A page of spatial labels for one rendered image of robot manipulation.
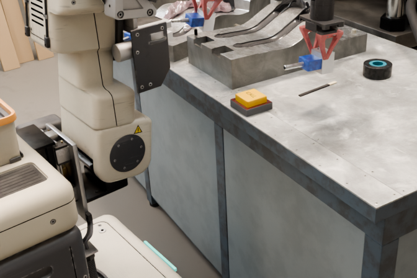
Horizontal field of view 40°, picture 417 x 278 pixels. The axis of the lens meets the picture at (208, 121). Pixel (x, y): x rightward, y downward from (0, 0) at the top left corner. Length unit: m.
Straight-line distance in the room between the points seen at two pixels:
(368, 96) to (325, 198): 0.36
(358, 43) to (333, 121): 0.48
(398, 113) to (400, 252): 0.37
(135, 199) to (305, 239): 1.25
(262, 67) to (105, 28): 0.49
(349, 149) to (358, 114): 0.18
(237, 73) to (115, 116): 0.38
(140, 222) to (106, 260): 0.63
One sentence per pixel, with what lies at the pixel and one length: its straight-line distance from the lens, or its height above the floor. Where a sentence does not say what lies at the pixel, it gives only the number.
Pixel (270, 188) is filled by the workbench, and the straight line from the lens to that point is 1.54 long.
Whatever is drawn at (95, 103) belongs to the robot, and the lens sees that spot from 1.39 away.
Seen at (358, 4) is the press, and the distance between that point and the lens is 2.45.
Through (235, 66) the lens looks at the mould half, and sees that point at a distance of 1.58.
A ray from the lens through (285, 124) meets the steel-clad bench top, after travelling 1.41.
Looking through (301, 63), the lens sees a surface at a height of 0.92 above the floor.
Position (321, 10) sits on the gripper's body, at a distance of 1.41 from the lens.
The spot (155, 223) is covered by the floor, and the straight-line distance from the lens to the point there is 2.44.
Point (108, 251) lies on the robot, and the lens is 1.89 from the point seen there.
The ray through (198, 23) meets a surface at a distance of 1.68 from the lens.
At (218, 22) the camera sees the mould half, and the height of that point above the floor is 0.88.
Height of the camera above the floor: 1.46
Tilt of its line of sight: 27 degrees down
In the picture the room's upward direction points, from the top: 3 degrees counter-clockwise
